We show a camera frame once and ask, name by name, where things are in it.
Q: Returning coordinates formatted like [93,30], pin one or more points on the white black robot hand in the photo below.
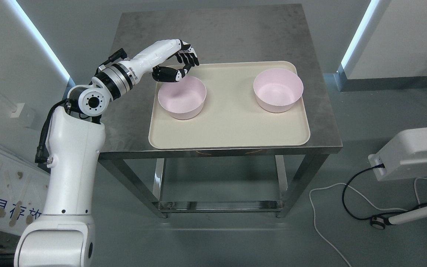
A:
[149,60]

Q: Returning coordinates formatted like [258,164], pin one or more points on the pink bowl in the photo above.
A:
[277,89]
[183,100]

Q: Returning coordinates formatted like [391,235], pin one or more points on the beige plastic tray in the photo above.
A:
[231,116]

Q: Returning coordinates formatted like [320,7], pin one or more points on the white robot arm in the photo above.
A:
[70,144]

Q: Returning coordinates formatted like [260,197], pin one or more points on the stainless steel table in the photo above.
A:
[221,35]

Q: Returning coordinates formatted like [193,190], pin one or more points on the white printed sign board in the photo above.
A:
[23,190]

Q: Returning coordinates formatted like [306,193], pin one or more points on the white stand leg with caster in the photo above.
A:
[380,222]

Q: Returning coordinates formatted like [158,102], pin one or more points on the white machine on stand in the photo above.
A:
[403,157]

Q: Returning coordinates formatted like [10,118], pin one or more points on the white wall socket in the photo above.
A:
[19,112]

